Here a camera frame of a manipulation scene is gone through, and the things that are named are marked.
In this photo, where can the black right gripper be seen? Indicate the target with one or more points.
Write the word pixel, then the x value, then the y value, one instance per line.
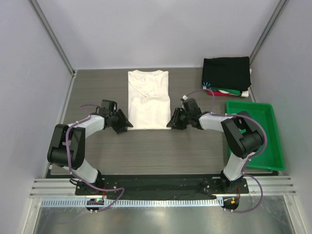
pixel 174 123

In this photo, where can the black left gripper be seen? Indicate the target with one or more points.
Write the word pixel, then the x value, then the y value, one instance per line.
pixel 121 127

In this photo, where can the white t-shirt red print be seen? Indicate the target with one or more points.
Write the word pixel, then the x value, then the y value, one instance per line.
pixel 148 100

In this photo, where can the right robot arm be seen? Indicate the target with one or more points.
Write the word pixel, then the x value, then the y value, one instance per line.
pixel 245 137

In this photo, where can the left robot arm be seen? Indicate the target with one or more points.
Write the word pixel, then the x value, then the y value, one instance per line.
pixel 67 146

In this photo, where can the folded red t-shirt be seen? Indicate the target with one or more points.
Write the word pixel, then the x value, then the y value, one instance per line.
pixel 216 93

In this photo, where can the folded green t-shirt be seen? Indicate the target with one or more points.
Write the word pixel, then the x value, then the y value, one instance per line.
pixel 230 92

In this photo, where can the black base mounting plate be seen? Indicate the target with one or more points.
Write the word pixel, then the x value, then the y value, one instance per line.
pixel 162 187

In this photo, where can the folded white t-shirt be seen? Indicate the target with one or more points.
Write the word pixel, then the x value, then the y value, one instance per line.
pixel 245 94

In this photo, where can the aluminium extrusion crossbar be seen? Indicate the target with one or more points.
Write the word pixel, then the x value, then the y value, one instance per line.
pixel 62 188

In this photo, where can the slotted cable duct rail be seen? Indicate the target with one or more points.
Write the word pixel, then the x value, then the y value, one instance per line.
pixel 98 203

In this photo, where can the left aluminium frame post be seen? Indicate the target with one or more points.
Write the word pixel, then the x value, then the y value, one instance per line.
pixel 47 27

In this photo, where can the aluminium frame post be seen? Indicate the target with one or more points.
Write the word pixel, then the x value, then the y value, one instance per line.
pixel 268 28
pixel 47 27

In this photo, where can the right aluminium frame post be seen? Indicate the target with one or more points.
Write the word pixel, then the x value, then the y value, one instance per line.
pixel 268 28

